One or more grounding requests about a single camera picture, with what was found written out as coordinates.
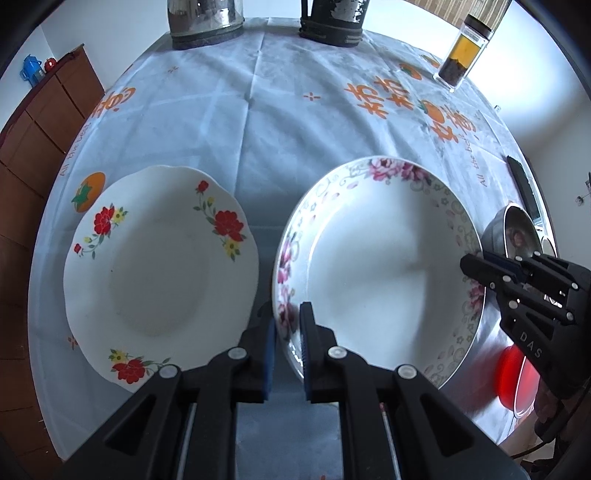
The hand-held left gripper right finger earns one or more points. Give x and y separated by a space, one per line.
304 351

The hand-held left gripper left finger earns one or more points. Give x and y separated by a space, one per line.
268 351

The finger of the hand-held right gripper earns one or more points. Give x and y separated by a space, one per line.
475 267
501 264

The stainless steel bowl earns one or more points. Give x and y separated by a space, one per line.
496 233

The steel bowl with red lid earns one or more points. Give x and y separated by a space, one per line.
510 374

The white plate with pink flowers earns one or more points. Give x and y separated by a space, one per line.
383 277

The white plate with red flowers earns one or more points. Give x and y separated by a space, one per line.
161 277

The black smartphone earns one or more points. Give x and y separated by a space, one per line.
521 182

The glass tea bottle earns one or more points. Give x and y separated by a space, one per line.
464 50

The pale blue printed tablecloth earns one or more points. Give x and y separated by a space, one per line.
295 115

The bamboo window blind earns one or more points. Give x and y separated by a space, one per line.
443 9

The worn black thermos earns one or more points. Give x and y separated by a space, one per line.
330 23

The brown wooden cabinet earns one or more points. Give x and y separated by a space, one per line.
41 120

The stainless steel kettle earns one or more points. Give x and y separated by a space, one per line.
203 23

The small red object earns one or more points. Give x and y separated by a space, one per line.
50 64

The blue plastic bottle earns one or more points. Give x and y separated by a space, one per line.
30 69

